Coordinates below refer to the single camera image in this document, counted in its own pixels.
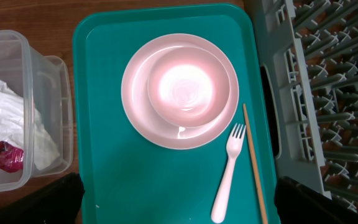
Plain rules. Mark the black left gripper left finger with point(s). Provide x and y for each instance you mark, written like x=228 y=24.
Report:
x=57 y=202

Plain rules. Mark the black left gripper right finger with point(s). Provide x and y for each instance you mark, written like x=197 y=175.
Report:
x=297 y=204

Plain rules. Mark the red snack wrapper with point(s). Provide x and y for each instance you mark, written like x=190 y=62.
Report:
x=11 y=158

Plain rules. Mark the grey dishwasher rack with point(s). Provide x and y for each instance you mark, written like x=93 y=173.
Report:
x=309 y=51

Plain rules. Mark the wooden chopstick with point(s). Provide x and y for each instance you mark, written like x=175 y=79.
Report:
x=255 y=169

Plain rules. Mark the teal plastic tray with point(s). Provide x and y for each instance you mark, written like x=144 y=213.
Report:
x=127 y=178

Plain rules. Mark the white plastic fork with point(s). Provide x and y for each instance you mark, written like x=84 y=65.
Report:
x=233 y=149

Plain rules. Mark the clear plastic bin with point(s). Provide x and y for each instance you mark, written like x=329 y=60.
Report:
x=43 y=83

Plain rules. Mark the pink plate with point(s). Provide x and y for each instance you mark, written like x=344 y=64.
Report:
x=145 y=119

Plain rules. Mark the pink bowl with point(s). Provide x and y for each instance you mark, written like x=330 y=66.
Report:
x=190 y=86

